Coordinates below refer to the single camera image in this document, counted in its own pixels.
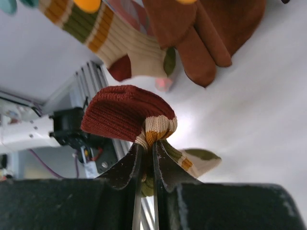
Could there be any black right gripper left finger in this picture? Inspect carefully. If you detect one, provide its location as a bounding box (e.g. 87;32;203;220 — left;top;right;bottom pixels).
0;144;142;230

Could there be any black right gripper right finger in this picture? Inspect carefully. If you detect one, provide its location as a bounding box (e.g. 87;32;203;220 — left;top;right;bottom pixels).
153;142;306;230

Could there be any tan brown sock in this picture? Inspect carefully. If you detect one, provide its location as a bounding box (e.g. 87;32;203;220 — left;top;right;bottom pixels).
39;0;176;81

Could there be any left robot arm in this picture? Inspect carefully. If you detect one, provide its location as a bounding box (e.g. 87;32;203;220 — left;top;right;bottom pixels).
0;107;88;153

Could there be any brown sock on hanger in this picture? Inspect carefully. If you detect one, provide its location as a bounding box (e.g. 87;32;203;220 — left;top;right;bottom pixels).
143;0;266;88

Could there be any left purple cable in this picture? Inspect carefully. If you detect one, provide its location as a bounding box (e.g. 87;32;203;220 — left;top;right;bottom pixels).
28;149;80;179

